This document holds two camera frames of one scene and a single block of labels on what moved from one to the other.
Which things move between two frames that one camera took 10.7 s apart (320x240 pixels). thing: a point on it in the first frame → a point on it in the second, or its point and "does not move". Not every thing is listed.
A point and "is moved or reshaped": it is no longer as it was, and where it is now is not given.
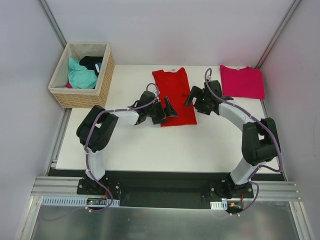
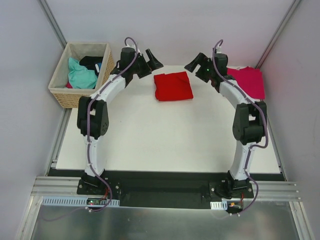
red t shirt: x=174 y=85 is moved or reshaped
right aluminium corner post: x=278 y=33 does not move
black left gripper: x=161 y=112 → x=145 y=66
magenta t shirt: x=247 y=83 does not move
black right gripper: x=199 y=99 → x=201 y=66
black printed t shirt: x=92 y=63 does not move
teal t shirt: x=79 y=77 does not move
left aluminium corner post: x=48 y=15 does not move
